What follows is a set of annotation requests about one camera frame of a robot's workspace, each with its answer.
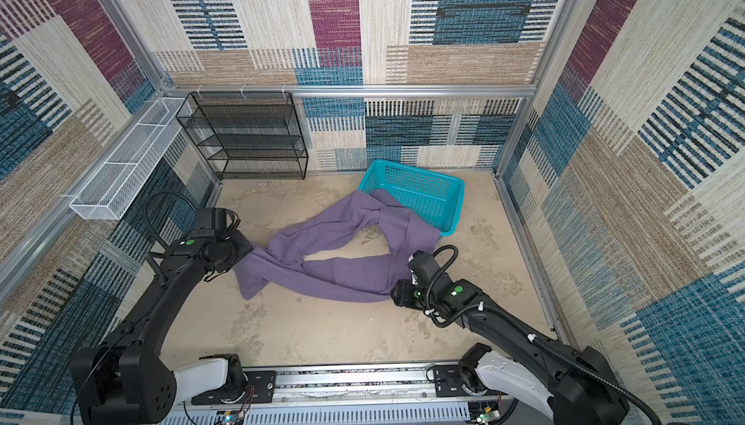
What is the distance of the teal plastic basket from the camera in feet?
3.61

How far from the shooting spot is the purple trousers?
0.86m

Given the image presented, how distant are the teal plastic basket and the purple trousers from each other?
0.39ft

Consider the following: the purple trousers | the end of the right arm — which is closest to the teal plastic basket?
the purple trousers

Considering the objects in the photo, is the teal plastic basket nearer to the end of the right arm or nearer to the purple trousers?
the purple trousers
